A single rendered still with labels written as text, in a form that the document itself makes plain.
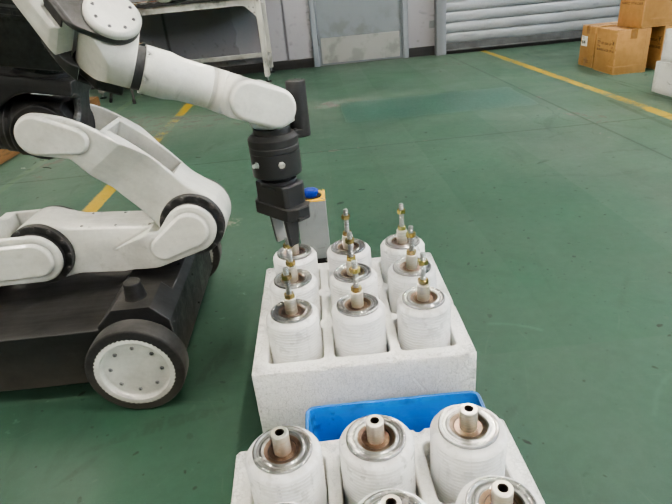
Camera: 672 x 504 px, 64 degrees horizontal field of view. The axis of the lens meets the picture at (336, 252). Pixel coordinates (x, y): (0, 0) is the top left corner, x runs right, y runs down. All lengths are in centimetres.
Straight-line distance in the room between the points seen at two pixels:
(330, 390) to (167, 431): 37
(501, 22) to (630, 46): 200
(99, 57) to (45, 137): 39
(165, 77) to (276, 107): 17
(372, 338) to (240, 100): 45
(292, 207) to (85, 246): 56
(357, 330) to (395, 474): 31
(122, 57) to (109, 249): 57
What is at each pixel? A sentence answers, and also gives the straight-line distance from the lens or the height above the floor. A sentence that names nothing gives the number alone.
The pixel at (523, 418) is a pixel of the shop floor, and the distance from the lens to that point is 112.
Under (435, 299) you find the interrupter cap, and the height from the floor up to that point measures 25.
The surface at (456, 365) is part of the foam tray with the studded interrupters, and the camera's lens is 97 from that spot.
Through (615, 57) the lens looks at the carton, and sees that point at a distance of 451.
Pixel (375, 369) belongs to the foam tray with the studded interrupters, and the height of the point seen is 17.
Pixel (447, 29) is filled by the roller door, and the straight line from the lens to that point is 608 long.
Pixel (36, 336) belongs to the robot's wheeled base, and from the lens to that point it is 128.
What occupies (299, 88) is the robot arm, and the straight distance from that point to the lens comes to 94.
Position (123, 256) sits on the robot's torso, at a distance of 132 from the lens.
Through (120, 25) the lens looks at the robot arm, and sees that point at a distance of 86.
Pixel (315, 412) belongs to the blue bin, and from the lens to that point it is 96.
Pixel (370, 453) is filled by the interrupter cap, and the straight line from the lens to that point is 69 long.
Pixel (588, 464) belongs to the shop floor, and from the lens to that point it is 107.
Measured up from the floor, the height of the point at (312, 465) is 25.
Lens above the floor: 76
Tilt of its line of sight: 27 degrees down
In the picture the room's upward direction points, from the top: 6 degrees counter-clockwise
